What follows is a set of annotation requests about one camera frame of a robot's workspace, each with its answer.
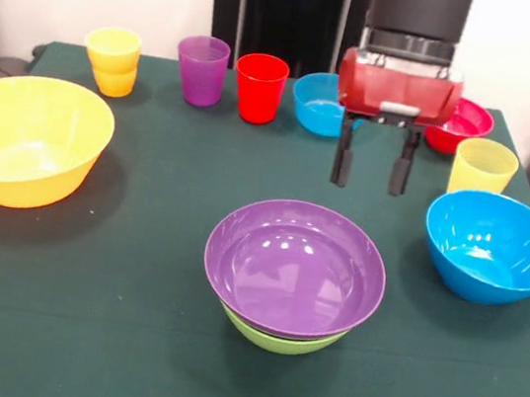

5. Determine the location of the small blue bowl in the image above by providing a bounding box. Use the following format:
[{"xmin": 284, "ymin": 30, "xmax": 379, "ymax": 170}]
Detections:
[{"xmin": 286, "ymin": 67, "xmax": 372, "ymax": 143}]

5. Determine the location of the purple bowl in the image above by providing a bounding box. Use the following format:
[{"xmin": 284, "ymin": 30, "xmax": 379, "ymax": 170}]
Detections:
[{"xmin": 193, "ymin": 187, "xmax": 398, "ymax": 352}]

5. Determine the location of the green bowl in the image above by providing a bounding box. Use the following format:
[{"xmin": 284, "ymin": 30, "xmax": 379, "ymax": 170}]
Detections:
[{"xmin": 214, "ymin": 301, "xmax": 352, "ymax": 365}]

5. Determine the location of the pale yellow translucent cup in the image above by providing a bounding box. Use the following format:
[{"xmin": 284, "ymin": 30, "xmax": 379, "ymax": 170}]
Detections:
[{"xmin": 445, "ymin": 133, "xmax": 524, "ymax": 204}]

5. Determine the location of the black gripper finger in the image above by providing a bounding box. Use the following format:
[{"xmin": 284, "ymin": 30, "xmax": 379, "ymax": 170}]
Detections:
[
  {"xmin": 329, "ymin": 114, "xmax": 364, "ymax": 190},
  {"xmin": 387, "ymin": 125, "xmax": 424, "ymax": 199}
]

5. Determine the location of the purple cup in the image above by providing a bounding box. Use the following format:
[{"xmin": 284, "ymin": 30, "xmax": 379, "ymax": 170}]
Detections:
[{"xmin": 169, "ymin": 31, "xmax": 234, "ymax": 112}]

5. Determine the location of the orange yellow cup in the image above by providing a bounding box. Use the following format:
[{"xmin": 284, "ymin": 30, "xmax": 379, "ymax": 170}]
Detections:
[{"xmin": 76, "ymin": 22, "xmax": 145, "ymax": 101}]

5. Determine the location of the dark green tablecloth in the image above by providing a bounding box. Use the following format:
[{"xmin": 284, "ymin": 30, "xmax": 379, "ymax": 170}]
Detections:
[{"xmin": 0, "ymin": 33, "xmax": 530, "ymax": 397}]

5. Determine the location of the large orange bowl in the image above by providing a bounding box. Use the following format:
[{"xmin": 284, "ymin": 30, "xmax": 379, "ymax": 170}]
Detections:
[{"xmin": 0, "ymin": 70, "xmax": 121, "ymax": 222}]

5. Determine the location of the large blue bowl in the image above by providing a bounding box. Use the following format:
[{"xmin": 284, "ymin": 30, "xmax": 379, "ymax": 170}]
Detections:
[{"xmin": 414, "ymin": 183, "xmax": 530, "ymax": 313}]

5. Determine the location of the small red bowl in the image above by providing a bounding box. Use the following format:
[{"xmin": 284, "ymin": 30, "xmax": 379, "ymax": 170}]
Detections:
[{"xmin": 421, "ymin": 93, "xmax": 498, "ymax": 161}]

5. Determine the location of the red cup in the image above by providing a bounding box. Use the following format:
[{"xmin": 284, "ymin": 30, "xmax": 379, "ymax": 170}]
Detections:
[{"xmin": 228, "ymin": 49, "xmax": 293, "ymax": 129}]

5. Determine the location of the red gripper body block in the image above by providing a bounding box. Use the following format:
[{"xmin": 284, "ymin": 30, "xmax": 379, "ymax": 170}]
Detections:
[{"xmin": 331, "ymin": 44, "xmax": 469, "ymax": 137}]

